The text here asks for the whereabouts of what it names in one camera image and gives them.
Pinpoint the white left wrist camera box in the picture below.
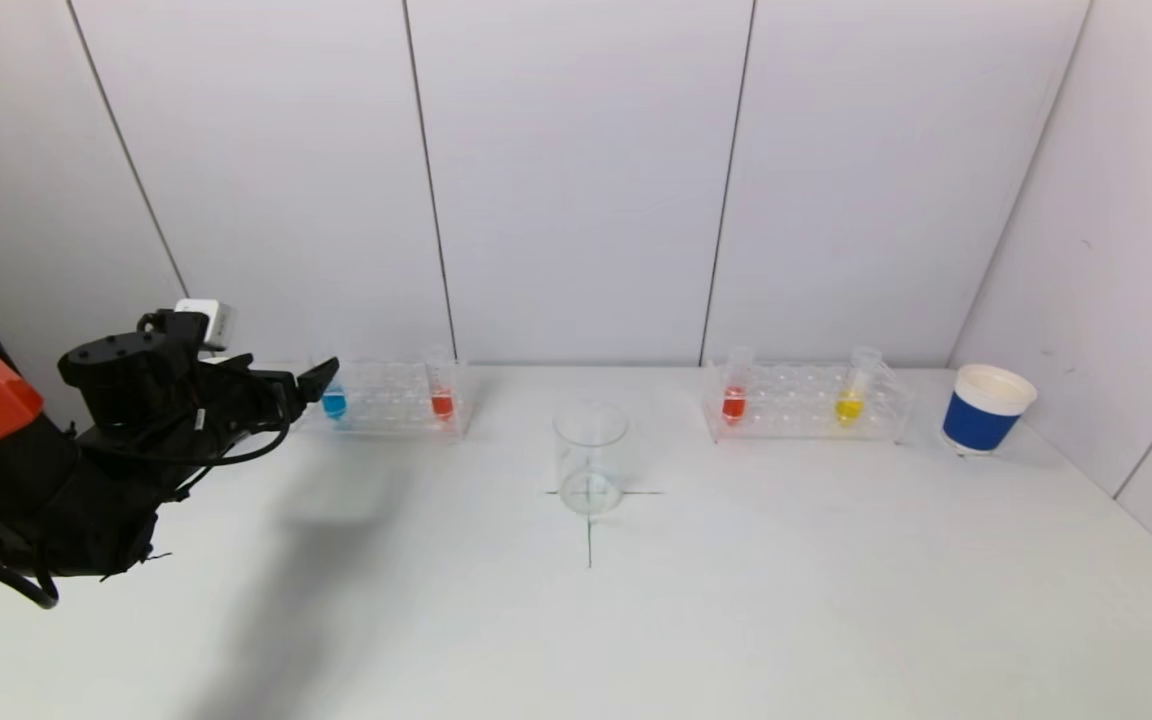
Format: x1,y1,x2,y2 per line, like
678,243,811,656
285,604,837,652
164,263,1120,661
174,298,234,351

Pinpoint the test tube with blue pigment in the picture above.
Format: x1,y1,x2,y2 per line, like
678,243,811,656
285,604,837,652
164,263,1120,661
319,350,350,421

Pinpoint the clear glass beaker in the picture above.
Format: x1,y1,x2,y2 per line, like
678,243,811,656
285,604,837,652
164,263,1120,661
553,400,628,517

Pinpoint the test tube with yellow pigment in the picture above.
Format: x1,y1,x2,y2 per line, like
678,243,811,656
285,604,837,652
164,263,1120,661
833,347,881,427

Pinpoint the test tube with red pigment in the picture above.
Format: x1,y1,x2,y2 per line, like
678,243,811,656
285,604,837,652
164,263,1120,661
426,347,457,421
721,347,755,425

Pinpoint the thin black camera cable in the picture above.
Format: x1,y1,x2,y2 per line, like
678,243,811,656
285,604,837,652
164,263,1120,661
86,395,293,467

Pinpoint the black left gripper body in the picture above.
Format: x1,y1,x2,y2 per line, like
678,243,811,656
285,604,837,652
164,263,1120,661
208,363,307,435

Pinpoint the white paper cup blue sleeve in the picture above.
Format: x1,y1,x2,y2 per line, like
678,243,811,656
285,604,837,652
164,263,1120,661
942,364,1038,456

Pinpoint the clear acrylic test tube rack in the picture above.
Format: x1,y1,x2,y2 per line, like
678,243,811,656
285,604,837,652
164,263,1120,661
296,360,474,438
702,362,913,444

